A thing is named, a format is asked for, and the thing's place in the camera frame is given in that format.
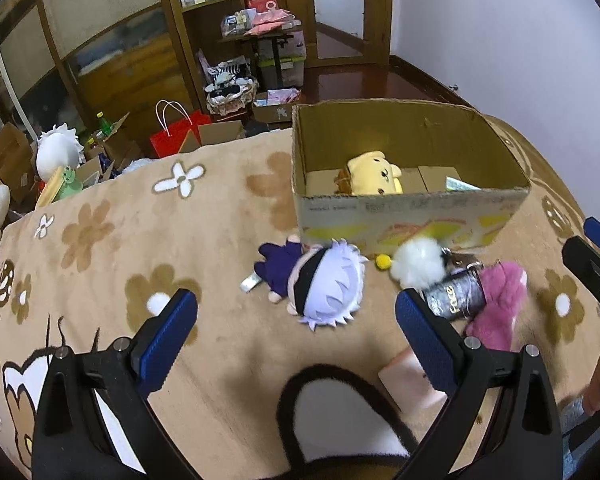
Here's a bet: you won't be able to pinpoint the green frog toy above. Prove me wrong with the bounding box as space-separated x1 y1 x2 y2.
35 165 83 208

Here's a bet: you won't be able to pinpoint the large white plush head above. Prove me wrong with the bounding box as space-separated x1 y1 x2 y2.
35 124 85 181

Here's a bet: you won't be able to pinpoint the wooden wardrobe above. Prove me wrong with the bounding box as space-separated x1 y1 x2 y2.
0 0 201 146

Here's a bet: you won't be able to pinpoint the wooden door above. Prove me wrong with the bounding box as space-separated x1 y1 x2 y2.
270 0 393 66

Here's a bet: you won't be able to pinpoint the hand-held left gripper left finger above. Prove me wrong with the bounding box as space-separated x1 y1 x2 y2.
31 288 201 480

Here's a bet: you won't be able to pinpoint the black packet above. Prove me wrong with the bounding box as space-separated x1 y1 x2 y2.
422 267 488 321

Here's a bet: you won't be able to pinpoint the white-haired plush doll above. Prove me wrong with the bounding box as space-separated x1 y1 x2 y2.
254 238 370 333

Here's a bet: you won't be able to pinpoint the pale pink soft pad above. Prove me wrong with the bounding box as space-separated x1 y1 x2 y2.
377 349 448 406

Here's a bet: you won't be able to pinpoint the tan flower printed blanket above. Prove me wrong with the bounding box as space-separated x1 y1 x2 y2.
0 115 600 480

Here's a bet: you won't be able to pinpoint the tall open cardboard box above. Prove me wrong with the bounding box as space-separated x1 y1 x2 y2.
0 122 36 201

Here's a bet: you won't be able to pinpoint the cardboard box with bottles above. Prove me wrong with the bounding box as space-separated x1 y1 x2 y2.
77 112 143 181

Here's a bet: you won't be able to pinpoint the small dark table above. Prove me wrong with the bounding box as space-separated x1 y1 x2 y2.
217 27 301 93

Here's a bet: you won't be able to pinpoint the white pole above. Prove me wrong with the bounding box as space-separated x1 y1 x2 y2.
0 25 36 136

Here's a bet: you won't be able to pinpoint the clear plastic storage box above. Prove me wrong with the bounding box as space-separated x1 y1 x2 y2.
257 35 308 88

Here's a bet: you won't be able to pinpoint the wicker basket with clothes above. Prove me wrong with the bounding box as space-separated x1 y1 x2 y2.
205 80 258 116

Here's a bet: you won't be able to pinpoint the pink plush toy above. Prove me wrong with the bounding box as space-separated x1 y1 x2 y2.
464 261 528 352

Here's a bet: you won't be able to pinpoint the red paper bag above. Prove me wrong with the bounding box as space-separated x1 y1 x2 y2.
149 100 213 159

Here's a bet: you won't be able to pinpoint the pink packets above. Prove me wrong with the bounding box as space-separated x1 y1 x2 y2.
245 10 298 36

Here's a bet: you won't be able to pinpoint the yellow plush toy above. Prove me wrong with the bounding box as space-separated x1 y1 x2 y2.
334 149 405 196

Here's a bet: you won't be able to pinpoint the clear plastic packet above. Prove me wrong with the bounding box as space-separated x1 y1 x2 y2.
446 176 482 194

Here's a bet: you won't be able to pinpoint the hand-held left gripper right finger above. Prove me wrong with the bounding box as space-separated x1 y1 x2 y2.
395 287 565 480

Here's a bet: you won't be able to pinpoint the low cardboard box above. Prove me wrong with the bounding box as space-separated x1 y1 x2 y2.
252 87 301 123

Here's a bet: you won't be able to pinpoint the white fluffy plush toy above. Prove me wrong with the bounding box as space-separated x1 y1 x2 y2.
376 237 451 291

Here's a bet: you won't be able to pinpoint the wooden corner shelf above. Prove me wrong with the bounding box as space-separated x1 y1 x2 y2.
152 0 261 126

